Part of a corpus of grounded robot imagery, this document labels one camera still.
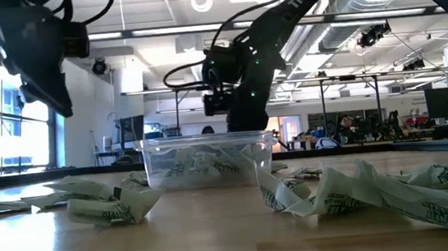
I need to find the black looped cable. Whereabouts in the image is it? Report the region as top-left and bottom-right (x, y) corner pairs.
(160, 57), (221, 92)

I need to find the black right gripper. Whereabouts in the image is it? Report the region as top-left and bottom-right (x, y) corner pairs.
(220, 60), (291, 135)

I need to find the black table edge rail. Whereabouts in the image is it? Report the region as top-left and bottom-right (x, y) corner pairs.
(0, 136), (396, 189)

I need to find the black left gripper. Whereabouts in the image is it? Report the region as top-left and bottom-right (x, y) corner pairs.
(0, 0), (97, 125)

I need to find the long ceiling light strip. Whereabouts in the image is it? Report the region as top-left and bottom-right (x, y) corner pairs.
(87, 21), (224, 43)
(299, 6), (428, 26)

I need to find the small black computer monitor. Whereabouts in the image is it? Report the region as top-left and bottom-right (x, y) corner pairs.
(118, 114), (147, 144)

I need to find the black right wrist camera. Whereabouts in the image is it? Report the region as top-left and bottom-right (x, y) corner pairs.
(202, 90), (237, 117)

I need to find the black metal frame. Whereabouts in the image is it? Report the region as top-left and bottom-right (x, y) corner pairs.
(121, 60), (448, 158)

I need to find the round black ceiling fixture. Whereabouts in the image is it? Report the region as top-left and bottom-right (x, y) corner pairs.
(90, 57), (109, 76)

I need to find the white coiled ring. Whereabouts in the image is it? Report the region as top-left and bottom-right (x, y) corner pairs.
(190, 0), (216, 15)

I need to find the large bright window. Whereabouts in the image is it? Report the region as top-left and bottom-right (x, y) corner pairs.
(0, 54), (68, 176)

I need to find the blue table edge strip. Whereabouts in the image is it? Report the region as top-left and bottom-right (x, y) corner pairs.
(392, 137), (448, 160)

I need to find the black camera on mount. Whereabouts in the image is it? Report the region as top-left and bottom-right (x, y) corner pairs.
(355, 20), (394, 50)

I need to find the white and blue ball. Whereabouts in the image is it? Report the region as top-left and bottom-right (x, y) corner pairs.
(314, 135), (341, 151)

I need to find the clear plastic bin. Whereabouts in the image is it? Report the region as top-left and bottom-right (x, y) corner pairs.
(134, 126), (283, 197)

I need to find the silver ventilation duct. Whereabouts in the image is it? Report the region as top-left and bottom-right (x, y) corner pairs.
(273, 0), (419, 80)

